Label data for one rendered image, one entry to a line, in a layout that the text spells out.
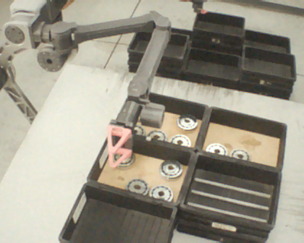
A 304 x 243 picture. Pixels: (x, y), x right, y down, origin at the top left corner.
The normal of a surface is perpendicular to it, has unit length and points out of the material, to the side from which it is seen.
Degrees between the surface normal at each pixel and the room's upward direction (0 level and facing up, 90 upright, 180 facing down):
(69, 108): 0
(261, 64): 0
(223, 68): 0
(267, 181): 90
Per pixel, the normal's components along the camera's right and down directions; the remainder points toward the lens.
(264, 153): 0.02, -0.69
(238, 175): -0.29, 0.69
